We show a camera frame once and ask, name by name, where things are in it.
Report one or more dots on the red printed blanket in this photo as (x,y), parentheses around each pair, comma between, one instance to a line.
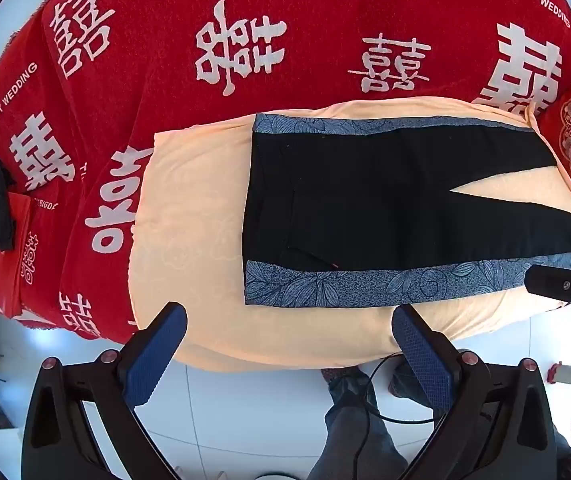
(165,25)

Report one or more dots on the black pants blue patterned stripes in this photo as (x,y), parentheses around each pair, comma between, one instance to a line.
(365,205)

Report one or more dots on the peach towel blanket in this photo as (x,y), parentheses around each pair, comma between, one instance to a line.
(195,220)

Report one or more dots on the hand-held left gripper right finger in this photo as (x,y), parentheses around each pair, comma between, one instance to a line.
(423,355)

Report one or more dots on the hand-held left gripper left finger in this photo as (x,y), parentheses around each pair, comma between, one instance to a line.
(153,360)

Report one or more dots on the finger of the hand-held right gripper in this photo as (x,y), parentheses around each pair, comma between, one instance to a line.
(560,284)

